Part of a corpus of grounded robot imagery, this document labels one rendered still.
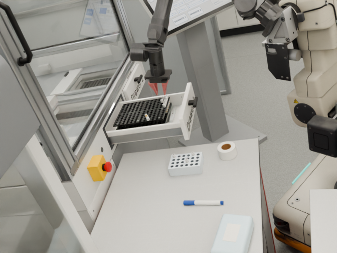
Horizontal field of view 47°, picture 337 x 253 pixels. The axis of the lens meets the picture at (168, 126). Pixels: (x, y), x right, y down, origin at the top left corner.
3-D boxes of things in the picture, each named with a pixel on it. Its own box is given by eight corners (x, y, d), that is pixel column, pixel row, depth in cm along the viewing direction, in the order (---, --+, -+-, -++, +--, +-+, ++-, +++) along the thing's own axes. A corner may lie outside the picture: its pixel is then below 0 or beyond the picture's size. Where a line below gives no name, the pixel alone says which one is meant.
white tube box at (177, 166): (204, 159, 151) (201, 151, 149) (201, 173, 145) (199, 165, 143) (173, 162, 155) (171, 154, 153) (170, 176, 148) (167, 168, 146)
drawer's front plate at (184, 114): (196, 102, 178) (191, 81, 172) (189, 140, 154) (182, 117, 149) (192, 103, 178) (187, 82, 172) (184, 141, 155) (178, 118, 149)
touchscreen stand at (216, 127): (267, 139, 275) (244, -4, 222) (217, 171, 261) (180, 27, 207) (223, 116, 315) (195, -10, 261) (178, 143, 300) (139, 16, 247)
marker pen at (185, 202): (223, 202, 129) (223, 199, 129) (223, 206, 128) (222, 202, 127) (184, 202, 134) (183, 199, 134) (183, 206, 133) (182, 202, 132)
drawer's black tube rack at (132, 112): (173, 109, 175) (169, 96, 171) (166, 131, 161) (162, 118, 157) (127, 115, 181) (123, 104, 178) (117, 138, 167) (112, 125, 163)
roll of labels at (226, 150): (225, 163, 146) (223, 154, 144) (215, 155, 152) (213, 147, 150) (240, 154, 148) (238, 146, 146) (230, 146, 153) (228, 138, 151)
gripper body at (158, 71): (148, 73, 161) (145, 57, 157) (172, 73, 158) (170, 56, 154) (144, 81, 156) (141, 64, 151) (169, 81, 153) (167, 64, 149)
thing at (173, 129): (191, 102, 176) (188, 90, 173) (184, 135, 155) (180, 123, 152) (111, 114, 187) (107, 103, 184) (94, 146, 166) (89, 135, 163)
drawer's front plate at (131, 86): (145, 81, 212) (139, 62, 206) (133, 109, 189) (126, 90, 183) (142, 81, 212) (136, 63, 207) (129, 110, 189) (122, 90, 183)
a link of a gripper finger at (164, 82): (155, 90, 165) (152, 70, 160) (171, 90, 163) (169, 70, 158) (151, 99, 160) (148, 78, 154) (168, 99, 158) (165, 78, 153)
